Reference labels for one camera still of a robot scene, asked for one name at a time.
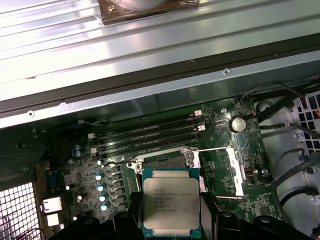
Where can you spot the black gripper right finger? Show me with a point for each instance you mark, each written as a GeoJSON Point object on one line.
{"type": "Point", "coordinates": [220, 225]}

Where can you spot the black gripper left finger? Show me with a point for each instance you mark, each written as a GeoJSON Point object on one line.
{"type": "Point", "coordinates": [136, 207]}

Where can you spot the silver CPU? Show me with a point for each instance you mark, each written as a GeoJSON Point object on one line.
{"type": "Point", "coordinates": [170, 197]}

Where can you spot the CPU socket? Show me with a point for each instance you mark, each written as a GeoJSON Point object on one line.
{"type": "Point", "coordinates": [162, 162]}

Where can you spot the RAM slot with black clips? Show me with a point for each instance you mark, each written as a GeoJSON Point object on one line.
{"type": "Point", "coordinates": [150, 146]}
{"type": "Point", "coordinates": [150, 131]}

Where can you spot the metal socket cover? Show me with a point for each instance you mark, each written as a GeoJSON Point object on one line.
{"type": "Point", "coordinates": [235, 162]}

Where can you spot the RAM slot with white clips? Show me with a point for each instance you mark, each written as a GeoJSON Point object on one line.
{"type": "Point", "coordinates": [150, 138]}
{"type": "Point", "coordinates": [150, 123]}

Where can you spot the blue-topped capacitor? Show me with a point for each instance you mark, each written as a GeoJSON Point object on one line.
{"type": "Point", "coordinates": [99, 177]}
{"type": "Point", "coordinates": [102, 198]}
{"type": "Point", "coordinates": [104, 207]}
{"type": "Point", "coordinates": [101, 187]}

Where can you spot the green motherboard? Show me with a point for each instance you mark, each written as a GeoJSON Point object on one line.
{"type": "Point", "coordinates": [255, 150]}

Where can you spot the coin cell battery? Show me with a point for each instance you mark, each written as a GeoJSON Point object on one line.
{"type": "Point", "coordinates": [238, 124]}

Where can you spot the black PC case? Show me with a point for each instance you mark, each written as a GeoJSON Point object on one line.
{"type": "Point", "coordinates": [160, 105]}

